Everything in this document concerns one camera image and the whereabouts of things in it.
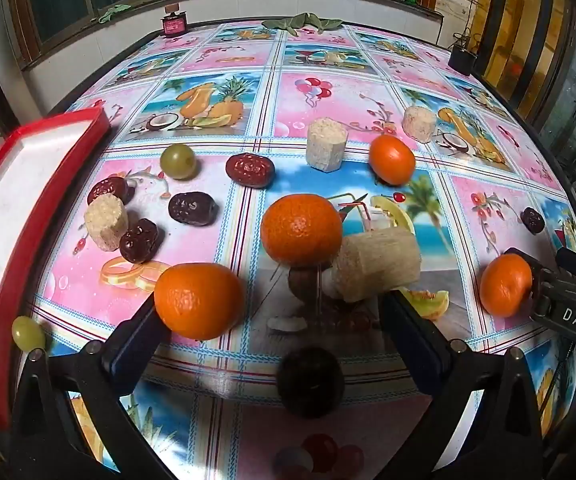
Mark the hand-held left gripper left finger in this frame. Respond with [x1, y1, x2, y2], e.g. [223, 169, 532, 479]
[10, 300, 179, 480]

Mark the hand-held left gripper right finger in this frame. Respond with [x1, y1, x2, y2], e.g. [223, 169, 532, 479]
[380, 290, 559, 480]

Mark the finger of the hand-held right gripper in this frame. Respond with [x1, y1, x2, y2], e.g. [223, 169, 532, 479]
[504, 247, 556, 286]
[528, 282, 554, 318]

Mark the orange mandarin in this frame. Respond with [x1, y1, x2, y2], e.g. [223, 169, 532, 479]
[154, 262, 245, 341]
[369, 134, 416, 186]
[479, 253, 534, 317]
[260, 193, 344, 267]

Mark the long peeled sugarcane piece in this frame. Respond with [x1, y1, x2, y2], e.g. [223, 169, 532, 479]
[327, 230, 423, 303]

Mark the dark red date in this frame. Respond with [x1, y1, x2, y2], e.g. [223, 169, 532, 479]
[275, 346, 345, 420]
[225, 152, 275, 189]
[119, 218, 161, 264]
[521, 207, 546, 235]
[168, 192, 219, 226]
[87, 176, 136, 207]

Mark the red tray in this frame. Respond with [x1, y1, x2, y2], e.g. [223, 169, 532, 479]
[0, 106, 111, 431]

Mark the green grape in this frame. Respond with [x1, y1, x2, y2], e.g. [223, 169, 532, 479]
[160, 143, 198, 180]
[11, 316, 46, 352]

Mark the yellow framed glass door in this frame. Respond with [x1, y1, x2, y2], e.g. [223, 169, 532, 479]
[468, 0, 576, 196]

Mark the black box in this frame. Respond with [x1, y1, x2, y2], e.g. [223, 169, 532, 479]
[447, 42, 479, 77]

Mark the printed pink tablecloth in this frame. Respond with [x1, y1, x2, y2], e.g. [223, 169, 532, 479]
[15, 20, 576, 480]

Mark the green leaf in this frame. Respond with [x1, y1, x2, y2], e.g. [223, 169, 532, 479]
[262, 16, 301, 36]
[298, 11, 345, 33]

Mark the small red bottle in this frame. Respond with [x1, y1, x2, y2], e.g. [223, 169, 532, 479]
[160, 4, 190, 37]

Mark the green cloth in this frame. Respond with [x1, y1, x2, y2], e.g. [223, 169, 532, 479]
[97, 4, 131, 24]

